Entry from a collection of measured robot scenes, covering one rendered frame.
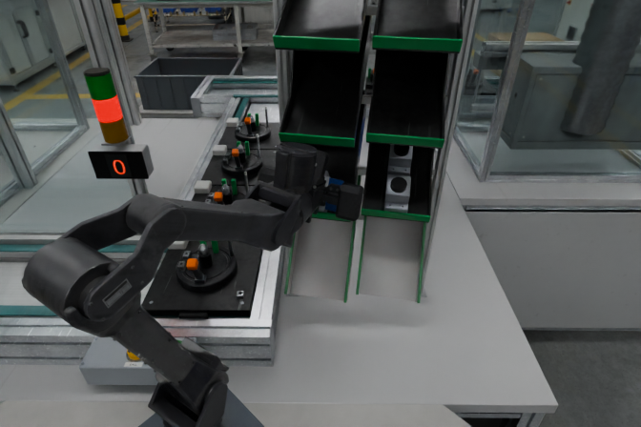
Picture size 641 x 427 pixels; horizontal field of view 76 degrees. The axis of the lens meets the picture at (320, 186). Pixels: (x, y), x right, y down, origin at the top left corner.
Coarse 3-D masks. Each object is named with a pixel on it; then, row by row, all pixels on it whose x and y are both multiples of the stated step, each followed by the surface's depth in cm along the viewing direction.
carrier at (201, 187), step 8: (200, 184) 127; (208, 184) 127; (224, 184) 116; (232, 184) 120; (200, 192) 126; (208, 192) 126; (216, 192) 127; (224, 192) 116; (232, 192) 124; (240, 192) 123; (192, 200) 123; (200, 200) 123; (208, 200) 117; (224, 200) 117; (232, 200) 118; (264, 200) 123
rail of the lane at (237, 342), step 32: (0, 320) 87; (32, 320) 87; (64, 320) 87; (160, 320) 87; (192, 320) 87; (224, 320) 87; (256, 320) 87; (0, 352) 87; (32, 352) 87; (64, 352) 87; (224, 352) 87; (256, 352) 87
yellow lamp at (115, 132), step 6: (120, 120) 90; (102, 126) 89; (108, 126) 88; (114, 126) 89; (120, 126) 90; (102, 132) 90; (108, 132) 89; (114, 132) 90; (120, 132) 90; (126, 132) 92; (108, 138) 90; (114, 138) 90; (120, 138) 91; (126, 138) 92
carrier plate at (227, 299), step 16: (176, 256) 102; (240, 256) 102; (256, 256) 102; (160, 272) 98; (240, 272) 98; (256, 272) 98; (160, 288) 94; (176, 288) 94; (224, 288) 94; (240, 288) 94; (144, 304) 90; (160, 304) 90; (176, 304) 90; (192, 304) 90; (208, 304) 90; (224, 304) 90; (240, 304) 90
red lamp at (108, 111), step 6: (114, 96) 87; (96, 102) 86; (102, 102) 86; (108, 102) 86; (114, 102) 87; (96, 108) 86; (102, 108) 86; (108, 108) 87; (114, 108) 88; (120, 108) 90; (96, 114) 88; (102, 114) 87; (108, 114) 87; (114, 114) 88; (120, 114) 89; (102, 120) 88; (108, 120) 88; (114, 120) 88
